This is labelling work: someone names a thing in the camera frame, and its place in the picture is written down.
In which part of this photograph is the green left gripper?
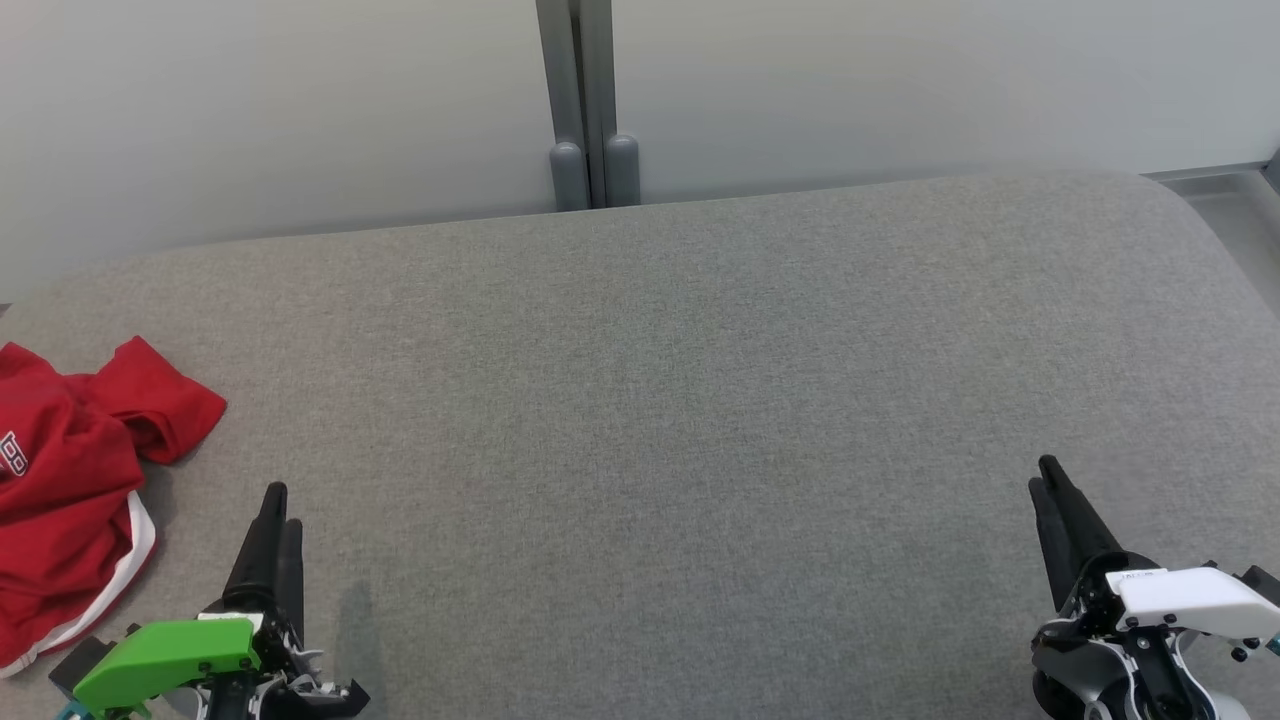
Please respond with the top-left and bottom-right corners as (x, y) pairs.
(60, 482), (371, 720)

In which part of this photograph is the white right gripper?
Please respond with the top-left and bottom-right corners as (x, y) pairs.
(1028, 455), (1280, 661)

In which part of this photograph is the red jersey with number print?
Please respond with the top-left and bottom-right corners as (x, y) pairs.
(0, 336), (228, 526)

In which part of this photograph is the grey fabric sofa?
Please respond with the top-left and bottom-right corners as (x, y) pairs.
(0, 170), (1280, 720)

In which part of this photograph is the grey door frame post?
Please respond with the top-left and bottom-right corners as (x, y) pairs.
(572, 0), (642, 209)
(535, 0), (591, 213)

